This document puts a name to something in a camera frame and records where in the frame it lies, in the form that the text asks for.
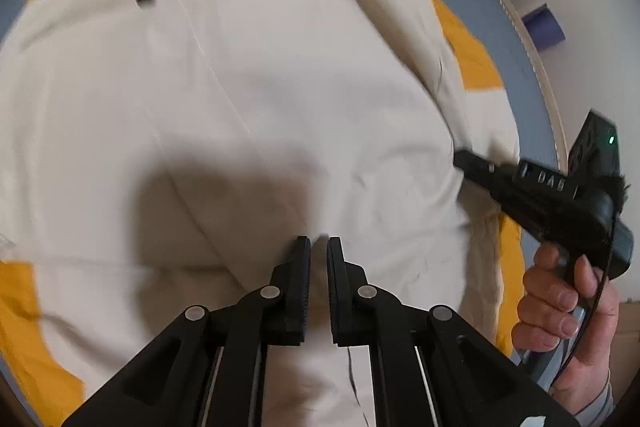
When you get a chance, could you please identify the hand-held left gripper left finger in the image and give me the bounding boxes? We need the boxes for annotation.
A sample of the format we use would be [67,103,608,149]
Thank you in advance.
[60,236,313,427]

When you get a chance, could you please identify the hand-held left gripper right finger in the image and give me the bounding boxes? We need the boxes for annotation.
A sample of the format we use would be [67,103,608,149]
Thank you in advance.
[326,236,581,427]

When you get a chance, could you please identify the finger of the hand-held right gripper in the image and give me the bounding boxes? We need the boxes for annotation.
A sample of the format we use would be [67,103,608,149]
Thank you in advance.
[452,149,522,208]

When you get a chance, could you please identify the beige and yellow hooded jacket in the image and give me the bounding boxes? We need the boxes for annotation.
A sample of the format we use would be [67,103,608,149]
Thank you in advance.
[0,0,526,427]

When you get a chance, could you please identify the person's right forearm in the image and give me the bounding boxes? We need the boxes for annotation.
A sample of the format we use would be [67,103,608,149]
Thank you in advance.
[562,369,617,427]

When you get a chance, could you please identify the person's right hand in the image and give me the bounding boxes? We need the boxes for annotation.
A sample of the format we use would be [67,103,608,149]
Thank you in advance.
[511,242,623,408]

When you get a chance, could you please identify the black cable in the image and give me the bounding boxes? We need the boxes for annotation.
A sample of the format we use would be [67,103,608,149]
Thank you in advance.
[547,207,618,390]

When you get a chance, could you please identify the wooden bed frame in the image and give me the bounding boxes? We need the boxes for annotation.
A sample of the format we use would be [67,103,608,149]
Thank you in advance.
[477,0,572,175]

